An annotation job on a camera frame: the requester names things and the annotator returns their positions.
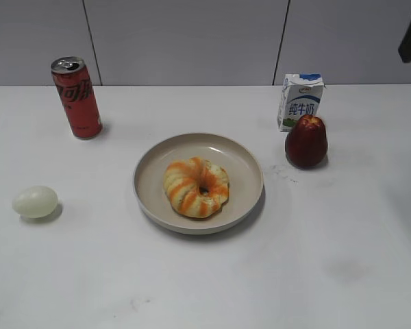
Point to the dark red wax apple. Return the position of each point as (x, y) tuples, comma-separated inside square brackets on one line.
[(306, 144)]

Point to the red cola can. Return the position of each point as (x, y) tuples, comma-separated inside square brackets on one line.
[(72, 80)]

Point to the orange striped ring croissant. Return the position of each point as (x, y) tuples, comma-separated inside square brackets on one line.
[(195, 187)]

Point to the white blue milk carton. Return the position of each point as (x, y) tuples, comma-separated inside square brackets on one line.
[(301, 94)]

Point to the white egg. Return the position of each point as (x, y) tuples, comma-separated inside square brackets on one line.
[(35, 202)]

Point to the beige round plate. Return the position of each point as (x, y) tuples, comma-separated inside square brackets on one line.
[(246, 183)]

